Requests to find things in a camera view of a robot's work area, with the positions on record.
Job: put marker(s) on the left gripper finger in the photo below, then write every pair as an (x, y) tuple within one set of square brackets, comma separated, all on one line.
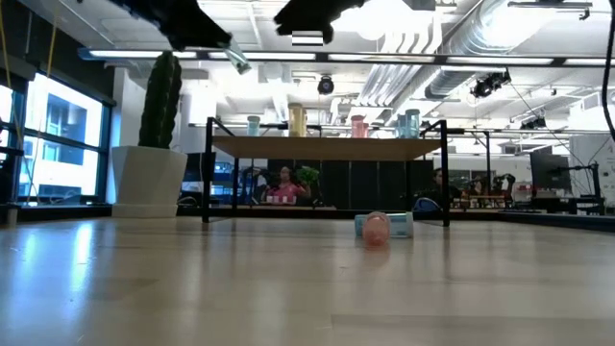
[(197, 33)]

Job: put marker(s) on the green translucent medicine bottle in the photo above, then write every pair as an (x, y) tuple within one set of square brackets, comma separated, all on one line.
[(238, 57)]

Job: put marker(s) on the black background robot arm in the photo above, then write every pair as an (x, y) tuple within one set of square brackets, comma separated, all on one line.
[(504, 185)]

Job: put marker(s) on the green cactus plant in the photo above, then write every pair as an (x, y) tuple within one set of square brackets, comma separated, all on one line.
[(158, 106)]

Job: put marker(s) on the green potted plant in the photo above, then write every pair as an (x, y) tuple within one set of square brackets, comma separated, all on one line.
[(307, 175)]

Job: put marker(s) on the black cabinet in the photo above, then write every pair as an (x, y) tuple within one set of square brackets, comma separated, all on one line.
[(375, 185)]

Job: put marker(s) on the person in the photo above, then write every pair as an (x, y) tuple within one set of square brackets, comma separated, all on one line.
[(287, 190), (439, 185)]

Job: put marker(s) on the black ceiling mounted device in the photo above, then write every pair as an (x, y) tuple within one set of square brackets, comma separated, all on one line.
[(533, 123), (490, 84)]

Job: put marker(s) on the blue rounded chair back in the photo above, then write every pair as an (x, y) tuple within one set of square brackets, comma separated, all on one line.
[(425, 205)]

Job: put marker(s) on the black computer monitor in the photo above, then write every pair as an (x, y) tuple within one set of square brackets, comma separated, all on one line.
[(548, 170)]

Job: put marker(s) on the black ceiling dome camera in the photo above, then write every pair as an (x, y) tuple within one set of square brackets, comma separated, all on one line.
[(326, 85)]

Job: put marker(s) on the wooden shelf black metal frame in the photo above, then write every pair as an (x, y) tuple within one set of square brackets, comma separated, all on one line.
[(327, 149)]

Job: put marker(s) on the silver ceiling ventilation duct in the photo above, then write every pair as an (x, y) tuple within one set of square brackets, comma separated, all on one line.
[(447, 84)]

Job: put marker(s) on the window with dark frame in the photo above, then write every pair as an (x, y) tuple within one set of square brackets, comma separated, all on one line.
[(103, 158)]

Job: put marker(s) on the black frame machine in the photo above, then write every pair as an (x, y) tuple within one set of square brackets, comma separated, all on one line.
[(593, 187)]

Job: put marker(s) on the white wall poster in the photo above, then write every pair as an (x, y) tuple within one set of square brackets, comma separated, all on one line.
[(609, 173)]

